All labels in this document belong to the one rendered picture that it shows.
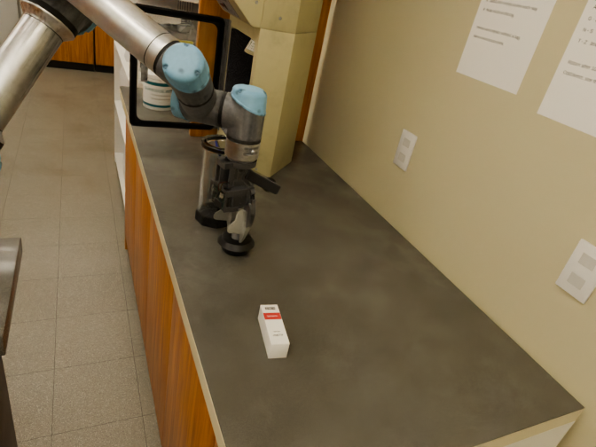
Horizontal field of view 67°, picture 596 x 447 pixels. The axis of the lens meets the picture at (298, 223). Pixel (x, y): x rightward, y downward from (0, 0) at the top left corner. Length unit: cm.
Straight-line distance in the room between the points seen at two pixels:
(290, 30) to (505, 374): 106
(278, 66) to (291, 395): 97
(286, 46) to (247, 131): 53
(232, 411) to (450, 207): 80
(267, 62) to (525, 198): 81
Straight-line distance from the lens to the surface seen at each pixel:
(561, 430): 112
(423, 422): 88
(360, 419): 83
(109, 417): 196
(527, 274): 115
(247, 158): 98
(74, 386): 208
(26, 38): 113
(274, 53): 143
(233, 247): 109
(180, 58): 84
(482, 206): 122
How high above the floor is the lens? 156
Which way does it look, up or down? 29 degrees down
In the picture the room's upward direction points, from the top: 13 degrees clockwise
